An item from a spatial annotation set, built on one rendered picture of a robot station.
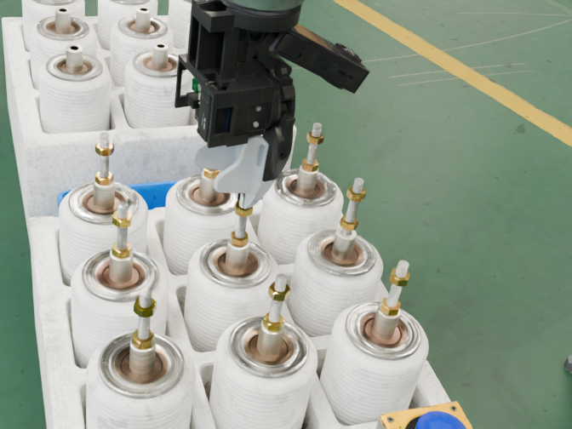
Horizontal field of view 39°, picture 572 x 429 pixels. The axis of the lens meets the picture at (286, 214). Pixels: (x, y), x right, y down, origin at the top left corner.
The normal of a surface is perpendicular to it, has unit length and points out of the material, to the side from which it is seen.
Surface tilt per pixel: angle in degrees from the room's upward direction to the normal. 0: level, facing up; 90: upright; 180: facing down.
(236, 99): 90
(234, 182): 91
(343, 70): 90
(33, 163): 90
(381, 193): 0
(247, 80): 0
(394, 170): 0
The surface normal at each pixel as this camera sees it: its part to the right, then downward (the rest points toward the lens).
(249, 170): 0.50, 0.59
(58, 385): 0.15, -0.78
